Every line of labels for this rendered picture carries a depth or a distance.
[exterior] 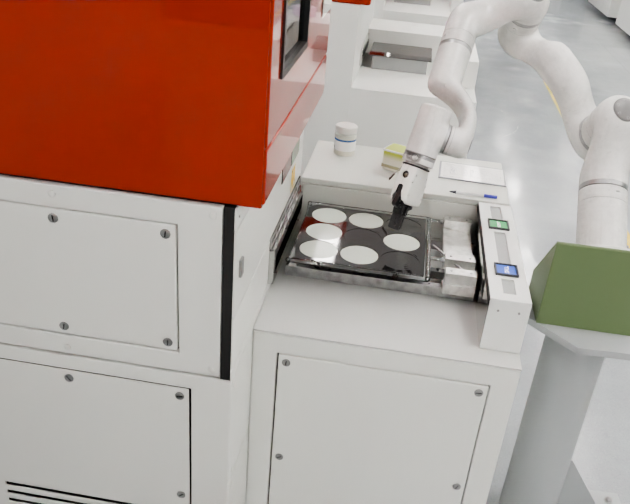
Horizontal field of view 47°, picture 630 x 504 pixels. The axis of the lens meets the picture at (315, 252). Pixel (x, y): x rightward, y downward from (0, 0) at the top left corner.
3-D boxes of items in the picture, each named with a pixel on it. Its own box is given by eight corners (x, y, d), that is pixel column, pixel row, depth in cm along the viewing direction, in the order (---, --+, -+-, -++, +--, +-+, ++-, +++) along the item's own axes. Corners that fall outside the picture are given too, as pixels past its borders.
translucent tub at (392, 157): (380, 168, 228) (382, 148, 225) (390, 162, 234) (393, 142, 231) (401, 174, 225) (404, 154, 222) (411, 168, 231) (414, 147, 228)
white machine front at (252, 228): (220, 379, 153) (223, 207, 134) (289, 218, 225) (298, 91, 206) (234, 381, 153) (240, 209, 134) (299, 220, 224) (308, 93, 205)
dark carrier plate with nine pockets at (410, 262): (290, 258, 186) (290, 256, 186) (310, 205, 217) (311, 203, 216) (423, 277, 183) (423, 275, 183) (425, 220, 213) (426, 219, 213)
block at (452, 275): (443, 282, 185) (445, 272, 183) (443, 276, 188) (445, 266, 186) (475, 287, 184) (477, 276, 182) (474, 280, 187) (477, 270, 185)
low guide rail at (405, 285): (284, 274, 194) (285, 264, 192) (286, 271, 196) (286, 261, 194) (472, 301, 189) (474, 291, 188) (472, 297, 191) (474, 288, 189)
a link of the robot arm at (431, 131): (436, 161, 193) (404, 150, 193) (454, 114, 192) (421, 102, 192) (440, 160, 185) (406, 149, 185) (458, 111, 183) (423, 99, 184)
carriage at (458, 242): (442, 293, 185) (443, 284, 184) (441, 232, 217) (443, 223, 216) (473, 298, 185) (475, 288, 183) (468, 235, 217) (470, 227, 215)
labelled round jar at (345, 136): (332, 155, 235) (334, 127, 231) (334, 148, 242) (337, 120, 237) (353, 158, 235) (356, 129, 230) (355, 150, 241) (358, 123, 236)
